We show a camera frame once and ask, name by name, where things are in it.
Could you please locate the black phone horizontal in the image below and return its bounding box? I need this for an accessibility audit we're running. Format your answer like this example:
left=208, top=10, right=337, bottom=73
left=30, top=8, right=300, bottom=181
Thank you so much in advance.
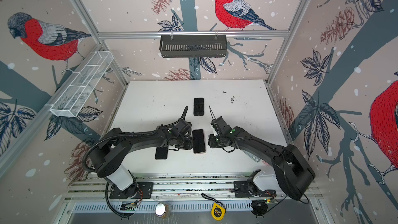
left=192, top=129, right=206, bottom=154

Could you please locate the black phone diagonal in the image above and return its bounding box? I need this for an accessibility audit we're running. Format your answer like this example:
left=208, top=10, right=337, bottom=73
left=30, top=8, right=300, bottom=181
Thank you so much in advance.
left=193, top=97, right=205, bottom=116

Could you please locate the light blue phone case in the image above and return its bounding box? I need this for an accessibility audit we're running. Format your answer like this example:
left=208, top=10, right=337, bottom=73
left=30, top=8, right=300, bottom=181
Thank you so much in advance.
left=244, top=151, right=261, bottom=163

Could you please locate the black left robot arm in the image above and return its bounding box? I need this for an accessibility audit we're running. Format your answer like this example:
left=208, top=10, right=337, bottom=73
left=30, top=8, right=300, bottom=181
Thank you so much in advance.
left=81, top=118, right=193, bottom=199

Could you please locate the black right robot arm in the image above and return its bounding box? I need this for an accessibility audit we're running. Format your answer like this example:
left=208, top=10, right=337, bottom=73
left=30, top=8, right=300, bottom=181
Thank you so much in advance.
left=210, top=117, right=315, bottom=201

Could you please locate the black phone upright left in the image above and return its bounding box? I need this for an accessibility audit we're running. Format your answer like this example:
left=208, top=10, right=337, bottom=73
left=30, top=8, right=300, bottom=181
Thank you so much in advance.
left=155, top=147, right=169, bottom=160

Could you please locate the yellow tape measure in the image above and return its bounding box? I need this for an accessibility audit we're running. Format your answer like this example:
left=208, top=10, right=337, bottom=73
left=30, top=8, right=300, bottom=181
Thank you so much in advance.
left=201, top=193, right=226, bottom=221

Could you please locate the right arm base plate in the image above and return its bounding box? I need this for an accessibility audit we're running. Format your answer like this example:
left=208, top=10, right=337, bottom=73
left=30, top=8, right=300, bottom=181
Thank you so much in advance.
left=231, top=181, right=277, bottom=198

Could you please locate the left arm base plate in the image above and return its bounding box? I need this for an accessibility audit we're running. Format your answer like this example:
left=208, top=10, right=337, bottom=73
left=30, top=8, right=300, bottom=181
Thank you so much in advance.
left=109, top=182, right=153, bottom=200

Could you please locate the black wire basket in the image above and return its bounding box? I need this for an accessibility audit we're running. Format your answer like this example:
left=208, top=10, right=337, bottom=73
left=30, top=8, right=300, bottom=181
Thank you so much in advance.
left=159, top=35, right=228, bottom=58

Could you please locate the white wire basket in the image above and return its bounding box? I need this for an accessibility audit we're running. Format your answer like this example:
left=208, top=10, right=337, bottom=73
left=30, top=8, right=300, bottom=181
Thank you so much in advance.
left=50, top=51, right=114, bottom=117

